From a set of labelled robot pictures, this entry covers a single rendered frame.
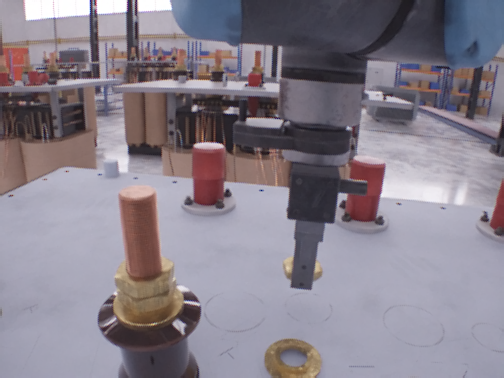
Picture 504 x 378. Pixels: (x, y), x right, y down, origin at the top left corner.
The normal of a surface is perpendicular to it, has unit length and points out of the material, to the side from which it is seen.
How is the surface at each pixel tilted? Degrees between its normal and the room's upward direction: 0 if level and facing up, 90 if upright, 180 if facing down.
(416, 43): 140
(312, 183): 90
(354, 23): 134
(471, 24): 90
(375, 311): 0
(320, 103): 90
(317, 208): 90
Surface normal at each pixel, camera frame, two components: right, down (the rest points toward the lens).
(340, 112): 0.26, 0.35
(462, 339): 0.04, -0.94
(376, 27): 0.33, 0.86
